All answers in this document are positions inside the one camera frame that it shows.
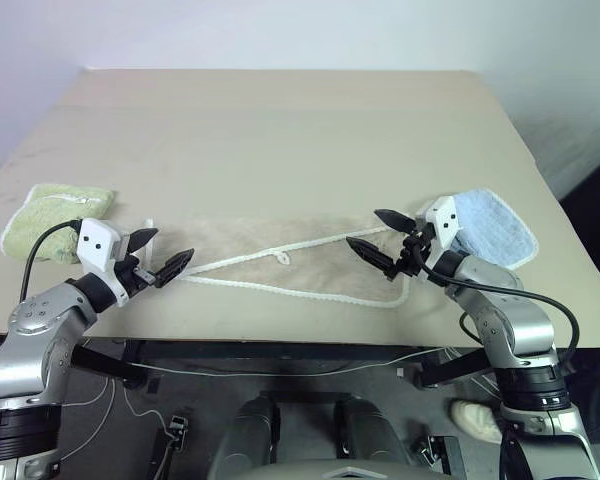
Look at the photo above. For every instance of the black table frame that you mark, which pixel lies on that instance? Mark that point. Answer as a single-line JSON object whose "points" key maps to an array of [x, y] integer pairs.
{"points": [[280, 350]]}

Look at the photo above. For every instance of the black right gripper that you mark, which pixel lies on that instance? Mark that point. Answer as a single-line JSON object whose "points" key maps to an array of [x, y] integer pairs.
{"points": [[412, 257]]}

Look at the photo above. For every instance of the folded green towel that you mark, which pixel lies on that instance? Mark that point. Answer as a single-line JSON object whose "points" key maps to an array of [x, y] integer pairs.
{"points": [[45, 205]]}

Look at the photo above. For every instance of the beige towel with white trim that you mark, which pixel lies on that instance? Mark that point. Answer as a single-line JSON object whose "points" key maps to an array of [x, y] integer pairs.
{"points": [[305, 265]]}

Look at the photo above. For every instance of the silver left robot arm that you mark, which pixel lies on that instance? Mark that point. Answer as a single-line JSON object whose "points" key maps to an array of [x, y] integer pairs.
{"points": [[30, 320]]}

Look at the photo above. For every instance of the folded blue towel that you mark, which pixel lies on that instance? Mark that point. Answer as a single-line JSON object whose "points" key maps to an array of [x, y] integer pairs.
{"points": [[495, 225]]}

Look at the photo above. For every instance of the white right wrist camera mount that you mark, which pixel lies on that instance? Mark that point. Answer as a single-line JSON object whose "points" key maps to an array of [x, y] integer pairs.
{"points": [[445, 220]]}

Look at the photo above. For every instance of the grey robot torso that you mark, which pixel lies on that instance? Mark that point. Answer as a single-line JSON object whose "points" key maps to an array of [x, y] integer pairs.
{"points": [[350, 472]]}

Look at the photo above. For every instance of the black floor clamp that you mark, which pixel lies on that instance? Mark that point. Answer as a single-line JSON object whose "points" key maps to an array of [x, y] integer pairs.
{"points": [[172, 435], [437, 450]]}

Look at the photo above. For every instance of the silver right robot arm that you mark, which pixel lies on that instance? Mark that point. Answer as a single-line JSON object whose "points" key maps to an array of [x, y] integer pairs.
{"points": [[525, 325]]}

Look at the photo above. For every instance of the black cabinet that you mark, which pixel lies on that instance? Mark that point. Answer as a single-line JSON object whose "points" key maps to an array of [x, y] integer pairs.
{"points": [[595, 260]]}

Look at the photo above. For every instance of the white shoe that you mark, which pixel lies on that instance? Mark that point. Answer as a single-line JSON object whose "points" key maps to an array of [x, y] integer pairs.
{"points": [[475, 415]]}

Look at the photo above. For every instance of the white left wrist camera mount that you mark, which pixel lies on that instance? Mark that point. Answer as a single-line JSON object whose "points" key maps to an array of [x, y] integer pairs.
{"points": [[98, 243]]}

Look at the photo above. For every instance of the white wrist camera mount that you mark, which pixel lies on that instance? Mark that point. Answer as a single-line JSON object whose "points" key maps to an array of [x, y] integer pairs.
{"points": [[98, 243], [445, 220]]}

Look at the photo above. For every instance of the dark rounded robot leg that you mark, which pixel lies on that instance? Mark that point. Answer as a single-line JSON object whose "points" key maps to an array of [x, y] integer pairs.
{"points": [[365, 425], [250, 425]]}

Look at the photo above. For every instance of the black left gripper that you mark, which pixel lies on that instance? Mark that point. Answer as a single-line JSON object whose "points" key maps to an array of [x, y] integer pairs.
{"points": [[132, 279]]}

